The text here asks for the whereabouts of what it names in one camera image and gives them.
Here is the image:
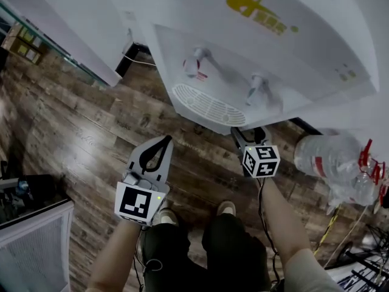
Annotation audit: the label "glass panel green edge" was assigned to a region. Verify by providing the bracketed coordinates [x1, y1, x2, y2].
[0, 0, 108, 88]

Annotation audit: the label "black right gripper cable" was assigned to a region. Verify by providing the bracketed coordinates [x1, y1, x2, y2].
[256, 177, 282, 292]

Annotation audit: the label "person's right beige shoe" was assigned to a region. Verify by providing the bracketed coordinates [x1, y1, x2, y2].
[216, 200, 237, 217]

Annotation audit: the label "white mesh appliance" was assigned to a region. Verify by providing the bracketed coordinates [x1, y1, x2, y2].
[0, 201, 75, 292]

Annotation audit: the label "yellow cable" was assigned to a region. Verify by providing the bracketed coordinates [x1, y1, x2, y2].
[312, 204, 342, 257]

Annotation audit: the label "cream cable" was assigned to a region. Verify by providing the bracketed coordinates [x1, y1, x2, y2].
[323, 204, 370, 269]

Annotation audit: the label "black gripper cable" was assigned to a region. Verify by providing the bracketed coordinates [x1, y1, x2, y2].
[133, 226, 164, 292]
[256, 177, 282, 292]

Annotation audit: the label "white water dispenser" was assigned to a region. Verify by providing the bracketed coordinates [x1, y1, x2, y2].
[103, 0, 380, 136]

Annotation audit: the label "clear plastic bottle red label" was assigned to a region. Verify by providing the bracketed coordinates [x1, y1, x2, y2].
[294, 134, 370, 184]

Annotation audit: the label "person's left forearm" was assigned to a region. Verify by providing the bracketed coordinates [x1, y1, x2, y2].
[84, 217, 144, 292]

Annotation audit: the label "person's black trousers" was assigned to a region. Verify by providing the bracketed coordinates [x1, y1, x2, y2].
[141, 213, 272, 292]

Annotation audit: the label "person's left beige shoe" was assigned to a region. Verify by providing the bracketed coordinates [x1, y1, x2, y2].
[157, 207, 180, 226]

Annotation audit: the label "white drip tray grille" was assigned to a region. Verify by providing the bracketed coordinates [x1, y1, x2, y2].
[171, 83, 247, 127]

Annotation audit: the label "black metal stand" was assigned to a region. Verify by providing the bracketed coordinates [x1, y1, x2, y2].
[332, 223, 389, 292]

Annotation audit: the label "person's beige shoe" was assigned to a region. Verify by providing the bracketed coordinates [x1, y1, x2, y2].
[157, 207, 180, 226]
[216, 200, 237, 217]

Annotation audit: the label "red water tap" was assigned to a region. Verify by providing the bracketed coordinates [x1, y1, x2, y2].
[182, 46, 213, 79]

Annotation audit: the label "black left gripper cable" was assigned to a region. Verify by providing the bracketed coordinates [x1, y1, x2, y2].
[133, 226, 164, 292]

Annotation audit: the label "person's light shirt sleeve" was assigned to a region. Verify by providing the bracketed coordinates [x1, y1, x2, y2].
[284, 248, 345, 292]

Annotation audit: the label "bundle of clear plastic bottles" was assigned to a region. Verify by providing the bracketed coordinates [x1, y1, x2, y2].
[326, 138, 389, 216]

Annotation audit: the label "black equipment box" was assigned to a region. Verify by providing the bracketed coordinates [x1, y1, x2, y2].
[0, 159, 72, 224]

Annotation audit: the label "white power cable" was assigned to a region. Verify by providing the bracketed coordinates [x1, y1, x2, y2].
[121, 26, 157, 68]

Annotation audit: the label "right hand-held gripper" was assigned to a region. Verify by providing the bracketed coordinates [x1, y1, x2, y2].
[230, 126, 281, 179]

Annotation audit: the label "person's right forearm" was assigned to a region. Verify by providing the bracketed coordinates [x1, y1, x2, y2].
[259, 176, 314, 269]

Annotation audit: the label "cardboard box yellow labels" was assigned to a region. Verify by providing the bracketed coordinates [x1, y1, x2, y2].
[1, 38, 42, 65]
[5, 21, 44, 47]

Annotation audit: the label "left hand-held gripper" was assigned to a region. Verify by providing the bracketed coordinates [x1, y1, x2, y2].
[114, 134, 174, 227]

